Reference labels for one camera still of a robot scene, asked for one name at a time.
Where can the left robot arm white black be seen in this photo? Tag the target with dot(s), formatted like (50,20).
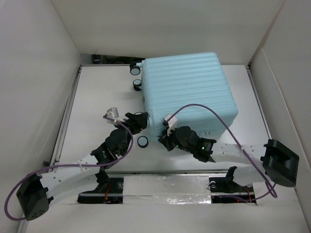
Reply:
(41,189)

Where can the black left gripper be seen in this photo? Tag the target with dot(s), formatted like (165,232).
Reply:
(137,123)

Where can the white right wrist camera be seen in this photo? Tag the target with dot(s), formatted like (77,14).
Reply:
(170,122)

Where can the metal base rail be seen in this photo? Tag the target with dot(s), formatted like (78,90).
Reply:
(112,194)

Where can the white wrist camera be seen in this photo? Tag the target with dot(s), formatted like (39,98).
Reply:
(112,116)
(170,122)

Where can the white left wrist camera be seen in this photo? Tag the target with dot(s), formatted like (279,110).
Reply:
(112,116)

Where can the light blue hard-shell suitcase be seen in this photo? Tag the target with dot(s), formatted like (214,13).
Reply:
(193,86)

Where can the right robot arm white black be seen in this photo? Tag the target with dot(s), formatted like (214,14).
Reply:
(270,162)

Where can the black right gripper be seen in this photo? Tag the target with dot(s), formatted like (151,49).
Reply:
(166,135)

